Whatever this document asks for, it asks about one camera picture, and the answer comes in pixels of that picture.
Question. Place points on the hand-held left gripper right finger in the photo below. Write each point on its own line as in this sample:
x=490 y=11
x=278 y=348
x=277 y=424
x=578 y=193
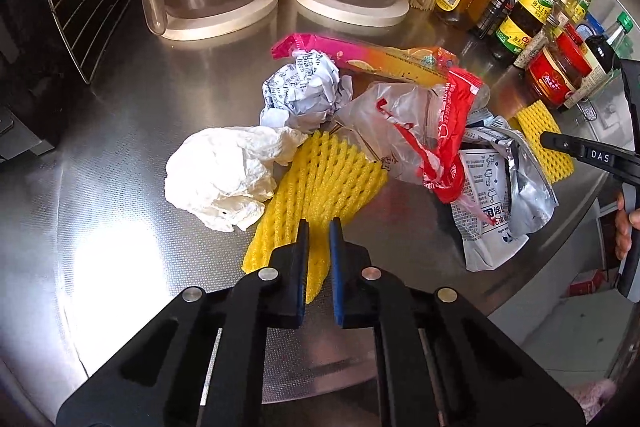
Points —
x=336 y=237

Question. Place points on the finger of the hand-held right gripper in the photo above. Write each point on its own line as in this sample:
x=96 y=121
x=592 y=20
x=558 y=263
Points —
x=575 y=148

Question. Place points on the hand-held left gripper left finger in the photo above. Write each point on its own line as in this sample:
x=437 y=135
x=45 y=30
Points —
x=303 y=237

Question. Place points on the small yellow foam fruit net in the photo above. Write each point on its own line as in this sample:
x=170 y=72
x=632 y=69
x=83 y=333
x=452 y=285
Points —
x=537 y=127

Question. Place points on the large yellow foam fruit net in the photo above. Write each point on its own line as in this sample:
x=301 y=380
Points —
x=320 y=177

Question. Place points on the person's right hand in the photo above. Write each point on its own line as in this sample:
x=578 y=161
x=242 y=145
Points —
x=624 y=232

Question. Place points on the dark glass sauce bottle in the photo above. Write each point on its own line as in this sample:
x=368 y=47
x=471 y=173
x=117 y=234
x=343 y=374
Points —
x=602 y=54

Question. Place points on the red chili sauce jar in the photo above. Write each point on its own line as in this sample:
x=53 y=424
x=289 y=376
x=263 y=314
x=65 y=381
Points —
x=557 y=72

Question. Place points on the silver foil pouch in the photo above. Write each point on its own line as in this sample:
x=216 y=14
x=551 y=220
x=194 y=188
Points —
x=500 y=207

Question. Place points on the crumpled white tissue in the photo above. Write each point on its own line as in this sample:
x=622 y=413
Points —
x=220 y=172

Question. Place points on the spice shaker bottle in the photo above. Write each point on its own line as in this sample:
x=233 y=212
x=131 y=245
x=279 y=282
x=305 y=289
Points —
x=537 y=47

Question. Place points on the clear bag with red print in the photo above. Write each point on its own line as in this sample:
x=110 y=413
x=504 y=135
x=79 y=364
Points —
x=390 y=127

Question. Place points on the red plastic wrapper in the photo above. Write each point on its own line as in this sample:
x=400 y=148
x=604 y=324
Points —
x=450 y=127

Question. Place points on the dark sauce bottle green label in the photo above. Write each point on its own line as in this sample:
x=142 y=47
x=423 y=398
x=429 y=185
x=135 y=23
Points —
x=525 y=22

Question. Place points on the red cardboard box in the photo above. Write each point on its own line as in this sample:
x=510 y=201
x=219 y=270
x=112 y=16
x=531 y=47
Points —
x=587 y=284

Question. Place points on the crumpled printed paper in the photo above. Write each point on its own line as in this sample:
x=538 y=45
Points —
x=305 y=87

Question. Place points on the pink orange snack wrapper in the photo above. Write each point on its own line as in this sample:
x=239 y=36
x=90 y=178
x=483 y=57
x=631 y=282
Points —
x=370 y=57

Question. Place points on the pink fluffy clothing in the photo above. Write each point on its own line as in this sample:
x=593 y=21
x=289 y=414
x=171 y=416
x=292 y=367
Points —
x=595 y=397

